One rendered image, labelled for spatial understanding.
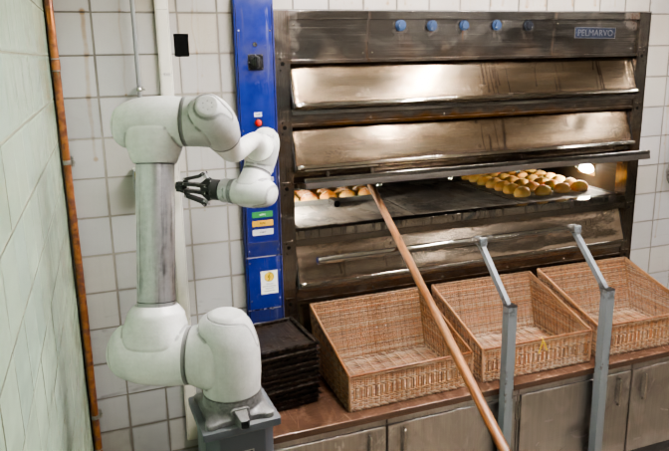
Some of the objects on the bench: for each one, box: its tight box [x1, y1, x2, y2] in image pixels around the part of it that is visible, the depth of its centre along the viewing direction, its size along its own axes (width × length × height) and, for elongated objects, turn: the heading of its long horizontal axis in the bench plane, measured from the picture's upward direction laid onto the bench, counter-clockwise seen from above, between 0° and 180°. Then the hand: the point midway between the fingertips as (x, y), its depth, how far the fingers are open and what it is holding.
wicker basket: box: [309, 287, 473, 412], centre depth 273 cm, size 49×56×28 cm
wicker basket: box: [431, 271, 592, 382], centre depth 293 cm, size 49×56×28 cm
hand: (176, 186), depth 236 cm, fingers closed
